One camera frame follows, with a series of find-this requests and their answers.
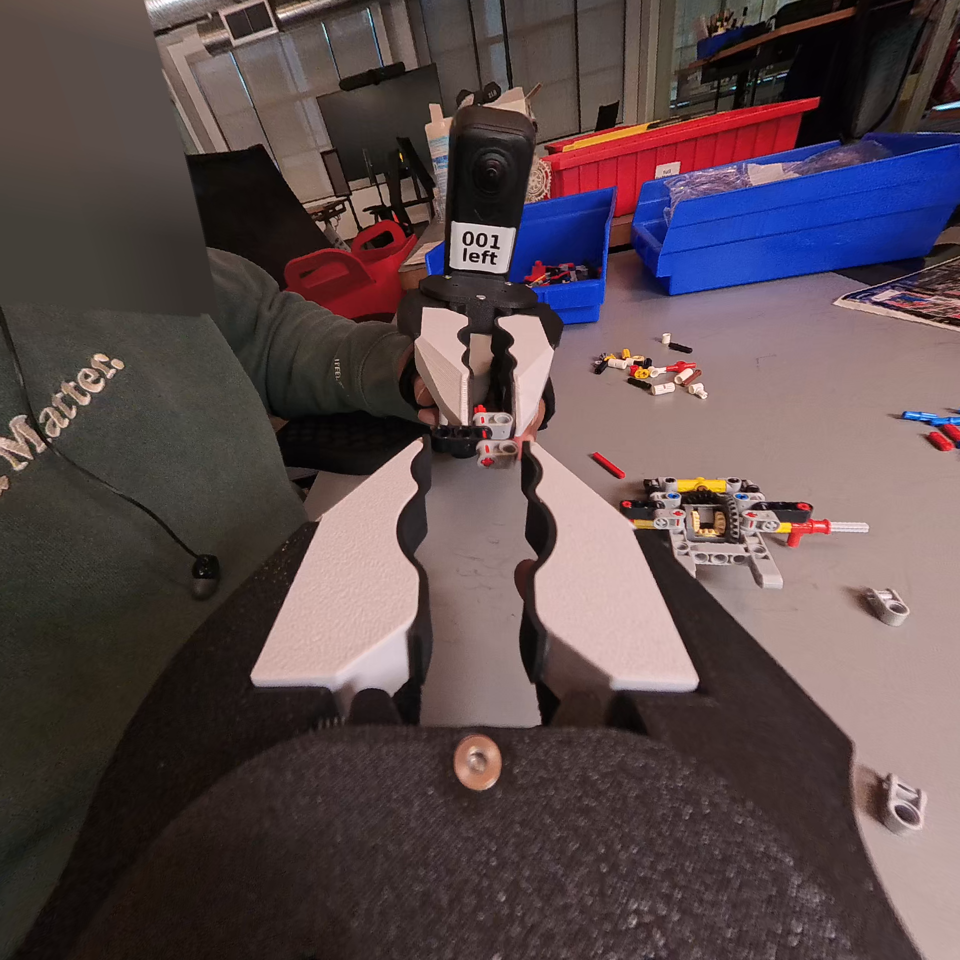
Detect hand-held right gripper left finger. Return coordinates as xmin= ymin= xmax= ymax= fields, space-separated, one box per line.
xmin=249 ymin=437 xmax=432 ymax=725

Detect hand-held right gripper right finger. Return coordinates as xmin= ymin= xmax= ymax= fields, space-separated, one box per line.
xmin=519 ymin=441 xmax=700 ymax=725

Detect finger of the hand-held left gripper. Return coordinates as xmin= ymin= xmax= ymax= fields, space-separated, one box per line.
xmin=489 ymin=315 xmax=558 ymax=438
xmin=414 ymin=306 xmax=475 ymax=429

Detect person's left forearm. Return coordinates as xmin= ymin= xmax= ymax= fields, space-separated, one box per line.
xmin=208 ymin=247 xmax=421 ymax=421

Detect heap of mixed lego parts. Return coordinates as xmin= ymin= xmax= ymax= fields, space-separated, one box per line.
xmin=525 ymin=258 xmax=603 ymax=288

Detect pile of small lego pieces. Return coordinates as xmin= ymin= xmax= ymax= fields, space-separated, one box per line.
xmin=592 ymin=332 xmax=710 ymax=399

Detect grey lego gearbox assembly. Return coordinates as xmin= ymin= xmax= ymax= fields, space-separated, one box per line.
xmin=621 ymin=476 xmax=870 ymax=590

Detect pile of colourful lego pins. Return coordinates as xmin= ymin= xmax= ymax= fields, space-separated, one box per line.
xmin=900 ymin=408 xmax=960 ymax=453

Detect lego instruction booklet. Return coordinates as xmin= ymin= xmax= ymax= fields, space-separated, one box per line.
xmin=834 ymin=255 xmax=960 ymax=331

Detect person's left hand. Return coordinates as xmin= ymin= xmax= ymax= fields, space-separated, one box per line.
xmin=397 ymin=358 xmax=558 ymax=451

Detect blue parts bin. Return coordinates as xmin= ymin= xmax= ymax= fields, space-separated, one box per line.
xmin=425 ymin=186 xmax=618 ymax=325

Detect black monitor screen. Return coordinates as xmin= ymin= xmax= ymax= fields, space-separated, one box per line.
xmin=316 ymin=63 xmax=445 ymax=185

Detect red plastic basket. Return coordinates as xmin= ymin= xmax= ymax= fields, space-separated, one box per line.
xmin=283 ymin=249 xmax=402 ymax=320
xmin=351 ymin=219 xmax=417 ymax=265

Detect black mesh chair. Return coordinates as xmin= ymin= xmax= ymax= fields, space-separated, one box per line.
xmin=277 ymin=411 xmax=444 ymax=475

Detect red storage bin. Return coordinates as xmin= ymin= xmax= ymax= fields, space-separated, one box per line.
xmin=541 ymin=97 xmax=821 ymax=204

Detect person's green hoodie torso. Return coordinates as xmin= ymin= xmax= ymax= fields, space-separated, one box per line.
xmin=0 ymin=300 xmax=309 ymax=931

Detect bundle of clear plastic bags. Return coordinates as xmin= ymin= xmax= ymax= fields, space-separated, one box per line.
xmin=663 ymin=146 xmax=894 ymax=204

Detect stacked blue storage bins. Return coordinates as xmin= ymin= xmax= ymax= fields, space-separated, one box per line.
xmin=632 ymin=133 xmax=960 ymax=297

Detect black hoodie drawstring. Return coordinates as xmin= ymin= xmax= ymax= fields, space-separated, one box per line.
xmin=0 ymin=307 xmax=222 ymax=601

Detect metal air duct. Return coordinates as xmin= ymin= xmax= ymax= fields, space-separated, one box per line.
xmin=150 ymin=0 xmax=410 ymax=57

